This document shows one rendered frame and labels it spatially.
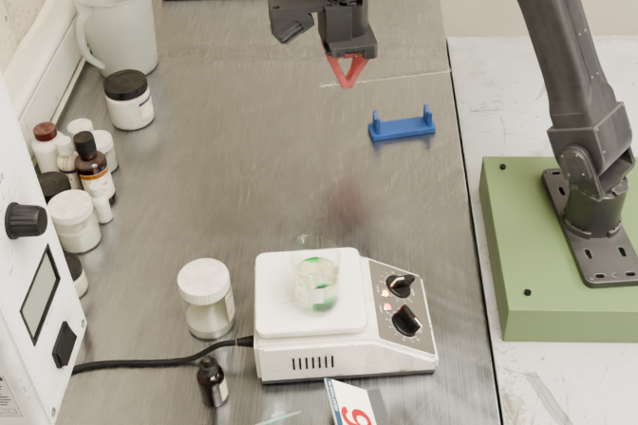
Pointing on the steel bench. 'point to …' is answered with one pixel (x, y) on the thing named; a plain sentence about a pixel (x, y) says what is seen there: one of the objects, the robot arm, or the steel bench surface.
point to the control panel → (422, 341)
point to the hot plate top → (283, 302)
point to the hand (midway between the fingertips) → (347, 82)
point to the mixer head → (31, 290)
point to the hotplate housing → (337, 351)
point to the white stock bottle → (46, 146)
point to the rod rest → (400, 128)
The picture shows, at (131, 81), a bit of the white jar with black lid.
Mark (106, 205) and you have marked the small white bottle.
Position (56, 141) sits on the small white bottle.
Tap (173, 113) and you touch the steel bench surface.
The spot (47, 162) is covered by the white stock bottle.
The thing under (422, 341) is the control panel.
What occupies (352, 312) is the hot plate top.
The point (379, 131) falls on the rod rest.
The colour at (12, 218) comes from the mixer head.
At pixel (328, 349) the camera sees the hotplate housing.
